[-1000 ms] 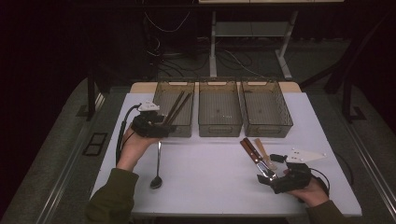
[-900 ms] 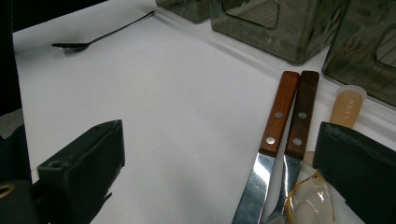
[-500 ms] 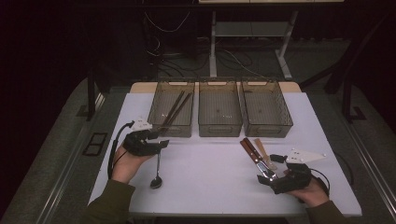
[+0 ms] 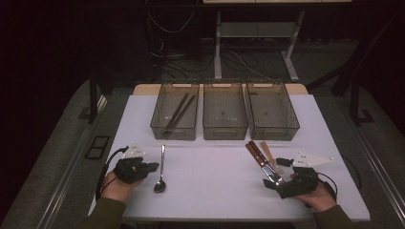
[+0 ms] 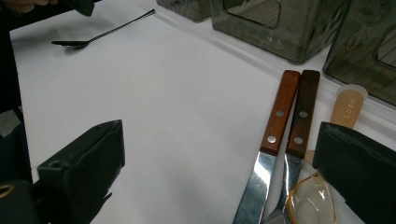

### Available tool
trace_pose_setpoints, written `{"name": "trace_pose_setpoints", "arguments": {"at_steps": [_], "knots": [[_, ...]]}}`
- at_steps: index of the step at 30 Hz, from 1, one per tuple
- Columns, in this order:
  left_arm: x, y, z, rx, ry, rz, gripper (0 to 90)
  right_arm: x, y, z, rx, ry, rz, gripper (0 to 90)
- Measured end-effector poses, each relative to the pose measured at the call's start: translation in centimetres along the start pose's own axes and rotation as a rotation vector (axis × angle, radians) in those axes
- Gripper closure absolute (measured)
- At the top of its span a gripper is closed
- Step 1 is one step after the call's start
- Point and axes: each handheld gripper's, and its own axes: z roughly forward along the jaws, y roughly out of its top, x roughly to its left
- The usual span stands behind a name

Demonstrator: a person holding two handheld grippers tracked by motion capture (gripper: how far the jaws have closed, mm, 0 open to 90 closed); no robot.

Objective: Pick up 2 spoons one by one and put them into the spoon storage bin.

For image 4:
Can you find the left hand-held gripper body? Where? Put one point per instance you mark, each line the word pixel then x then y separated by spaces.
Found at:
pixel 129 170

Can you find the black metal stand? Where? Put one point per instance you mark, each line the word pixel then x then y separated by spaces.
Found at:
pixel 355 95
pixel 93 95

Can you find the light wooden spoon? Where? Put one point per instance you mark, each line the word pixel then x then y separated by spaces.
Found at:
pixel 267 152

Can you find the transparent grey plastic bin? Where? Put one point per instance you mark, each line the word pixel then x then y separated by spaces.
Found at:
pixel 160 108
pixel 270 108
pixel 223 101

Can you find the person's right hand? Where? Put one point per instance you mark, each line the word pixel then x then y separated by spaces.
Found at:
pixel 318 200

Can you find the brown wooden chopstick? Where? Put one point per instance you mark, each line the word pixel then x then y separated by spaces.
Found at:
pixel 185 110

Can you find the grey metal stand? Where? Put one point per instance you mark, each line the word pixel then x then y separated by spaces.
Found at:
pixel 217 47

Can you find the person's left hand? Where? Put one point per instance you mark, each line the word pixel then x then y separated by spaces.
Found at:
pixel 116 191

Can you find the light wooden board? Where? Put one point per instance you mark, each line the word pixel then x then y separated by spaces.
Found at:
pixel 143 90

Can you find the metal spoon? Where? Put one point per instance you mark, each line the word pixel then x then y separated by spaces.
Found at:
pixel 159 187

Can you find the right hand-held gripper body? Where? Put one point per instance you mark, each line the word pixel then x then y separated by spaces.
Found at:
pixel 302 186

